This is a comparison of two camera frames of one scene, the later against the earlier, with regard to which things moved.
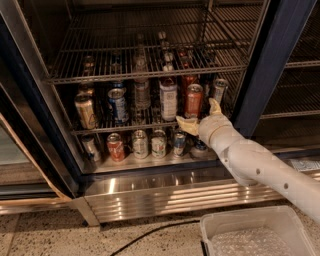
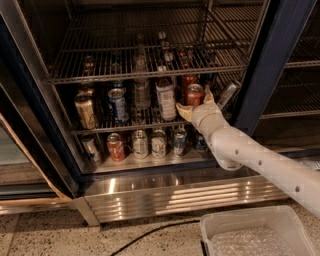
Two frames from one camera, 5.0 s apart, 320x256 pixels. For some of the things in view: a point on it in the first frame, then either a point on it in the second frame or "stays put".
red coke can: (194, 99) stays put
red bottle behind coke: (188, 81) stays put
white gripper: (208, 127) → (202, 115)
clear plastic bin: (271, 231) stays put
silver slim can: (219, 87) → (227, 95)
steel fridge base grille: (116, 196) stays put
